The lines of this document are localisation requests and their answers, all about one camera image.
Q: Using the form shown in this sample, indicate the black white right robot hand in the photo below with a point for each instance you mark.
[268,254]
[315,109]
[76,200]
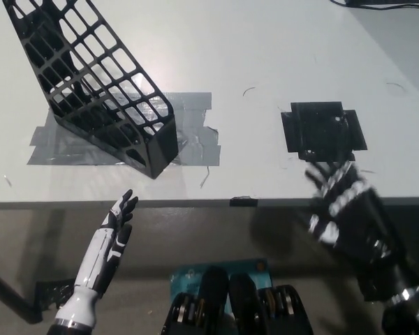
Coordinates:
[356,216]

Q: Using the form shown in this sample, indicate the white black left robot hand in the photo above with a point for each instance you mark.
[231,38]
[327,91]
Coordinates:
[101,261]

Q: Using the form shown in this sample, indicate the black mesh file shelf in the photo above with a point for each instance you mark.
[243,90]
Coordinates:
[160,146]

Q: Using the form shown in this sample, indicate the black floor tape patch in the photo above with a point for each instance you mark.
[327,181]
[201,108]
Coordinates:
[54,291]

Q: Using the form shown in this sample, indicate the square black tape patch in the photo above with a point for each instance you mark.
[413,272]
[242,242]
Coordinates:
[317,129]

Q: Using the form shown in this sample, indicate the black slanted table leg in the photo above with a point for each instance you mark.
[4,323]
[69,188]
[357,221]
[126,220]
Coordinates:
[10,296]

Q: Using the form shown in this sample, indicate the flat black device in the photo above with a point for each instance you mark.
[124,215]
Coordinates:
[387,3]

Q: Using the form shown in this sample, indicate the grey duct tape patch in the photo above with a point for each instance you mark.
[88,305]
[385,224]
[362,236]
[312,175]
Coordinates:
[195,115]

